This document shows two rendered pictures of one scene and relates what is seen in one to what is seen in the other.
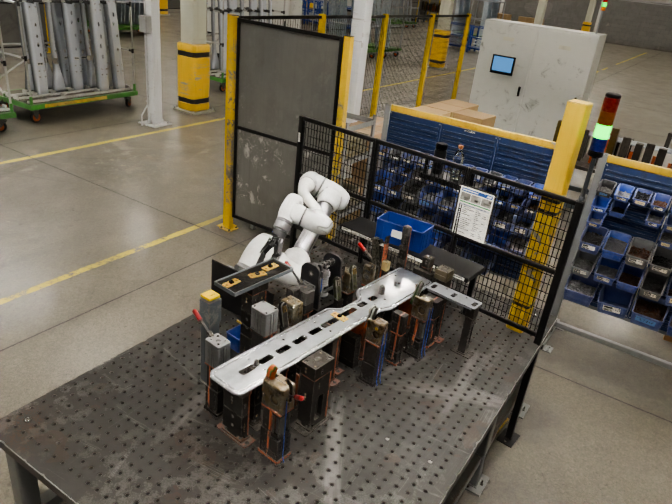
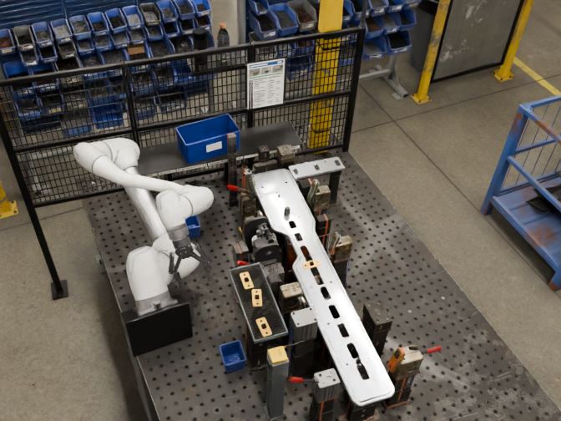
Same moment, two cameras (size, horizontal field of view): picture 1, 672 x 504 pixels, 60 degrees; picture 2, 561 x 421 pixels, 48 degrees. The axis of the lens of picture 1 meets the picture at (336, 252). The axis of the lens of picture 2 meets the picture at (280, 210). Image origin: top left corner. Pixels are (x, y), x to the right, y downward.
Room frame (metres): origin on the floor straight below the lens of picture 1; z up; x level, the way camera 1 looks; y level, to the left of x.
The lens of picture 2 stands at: (1.47, 1.60, 3.24)
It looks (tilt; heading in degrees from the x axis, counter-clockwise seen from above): 46 degrees down; 302
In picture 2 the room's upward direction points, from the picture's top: 3 degrees clockwise
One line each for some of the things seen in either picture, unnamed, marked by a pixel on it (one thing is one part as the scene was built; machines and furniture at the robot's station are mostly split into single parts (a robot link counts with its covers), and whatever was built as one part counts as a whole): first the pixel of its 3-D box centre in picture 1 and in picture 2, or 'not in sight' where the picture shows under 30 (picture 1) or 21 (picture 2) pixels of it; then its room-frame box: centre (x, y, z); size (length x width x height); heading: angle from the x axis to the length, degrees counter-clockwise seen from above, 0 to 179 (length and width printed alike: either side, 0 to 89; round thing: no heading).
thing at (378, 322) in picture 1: (373, 350); (338, 263); (2.27, -0.23, 0.87); 0.12 x 0.09 x 0.35; 53
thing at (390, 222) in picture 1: (403, 231); (208, 138); (3.20, -0.39, 1.10); 0.30 x 0.17 x 0.13; 61
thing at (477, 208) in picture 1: (473, 214); (265, 83); (3.09, -0.74, 1.30); 0.23 x 0.02 x 0.31; 53
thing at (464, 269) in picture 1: (409, 246); (218, 148); (3.17, -0.43, 1.02); 0.90 x 0.22 x 0.03; 53
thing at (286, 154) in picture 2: (439, 297); (284, 174); (2.85, -0.60, 0.88); 0.08 x 0.08 x 0.36; 53
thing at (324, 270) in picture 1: (319, 302); (262, 266); (2.53, 0.05, 0.94); 0.18 x 0.13 x 0.49; 143
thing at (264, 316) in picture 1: (262, 346); (300, 344); (2.17, 0.28, 0.90); 0.13 x 0.10 x 0.41; 53
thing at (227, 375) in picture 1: (337, 320); (314, 267); (2.31, -0.05, 1.00); 1.38 x 0.22 x 0.02; 143
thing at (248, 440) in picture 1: (236, 406); (363, 401); (1.82, 0.32, 0.84); 0.18 x 0.06 x 0.29; 53
